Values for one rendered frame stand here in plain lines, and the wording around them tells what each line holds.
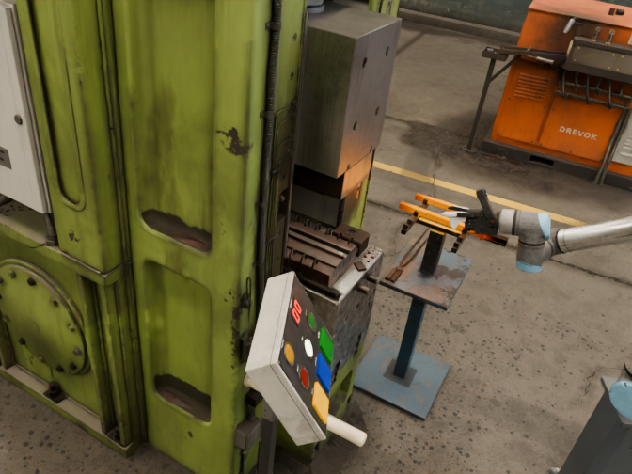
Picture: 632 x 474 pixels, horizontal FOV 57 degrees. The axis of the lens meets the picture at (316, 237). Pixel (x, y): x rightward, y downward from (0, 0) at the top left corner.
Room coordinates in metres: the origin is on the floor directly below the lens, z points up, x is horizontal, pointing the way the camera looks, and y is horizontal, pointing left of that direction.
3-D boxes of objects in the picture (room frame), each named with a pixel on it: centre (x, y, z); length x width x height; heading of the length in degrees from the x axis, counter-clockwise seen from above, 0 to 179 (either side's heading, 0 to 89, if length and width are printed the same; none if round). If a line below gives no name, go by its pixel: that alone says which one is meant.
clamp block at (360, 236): (1.79, -0.13, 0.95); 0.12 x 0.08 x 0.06; 64
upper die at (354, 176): (1.70, 0.09, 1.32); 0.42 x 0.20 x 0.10; 64
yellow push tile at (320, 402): (0.96, -0.06, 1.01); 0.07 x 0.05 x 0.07; 179
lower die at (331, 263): (1.70, 0.09, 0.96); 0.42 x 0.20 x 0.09; 64
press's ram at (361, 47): (1.74, 0.07, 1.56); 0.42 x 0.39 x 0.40; 64
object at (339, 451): (1.59, -0.15, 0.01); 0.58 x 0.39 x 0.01; 154
